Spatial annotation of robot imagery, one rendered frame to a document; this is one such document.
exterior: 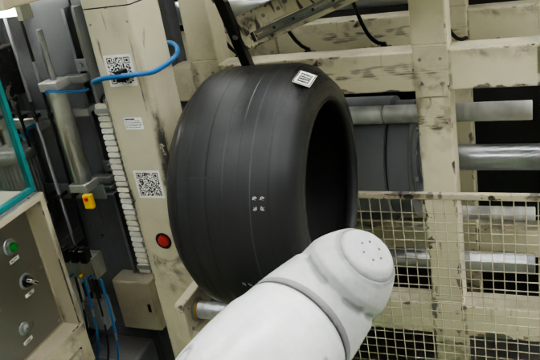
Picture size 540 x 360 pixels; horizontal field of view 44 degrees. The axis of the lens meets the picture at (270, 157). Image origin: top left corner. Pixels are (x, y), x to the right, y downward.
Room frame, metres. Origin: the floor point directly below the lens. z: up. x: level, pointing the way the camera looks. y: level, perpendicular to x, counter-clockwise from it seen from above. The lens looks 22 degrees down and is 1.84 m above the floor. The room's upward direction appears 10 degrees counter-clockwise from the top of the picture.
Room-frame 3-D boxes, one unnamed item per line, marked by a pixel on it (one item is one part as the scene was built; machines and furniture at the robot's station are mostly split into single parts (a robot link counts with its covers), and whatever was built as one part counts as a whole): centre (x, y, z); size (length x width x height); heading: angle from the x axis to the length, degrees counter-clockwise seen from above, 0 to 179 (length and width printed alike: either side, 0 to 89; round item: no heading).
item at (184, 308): (1.56, 0.20, 0.90); 0.40 x 0.03 x 0.10; 156
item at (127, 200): (1.59, 0.37, 1.19); 0.05 x 0.04 x 0.48; 156
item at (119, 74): (1.58, 0.28, 1.51); 0.19 x 0.19 x 0.06; 66
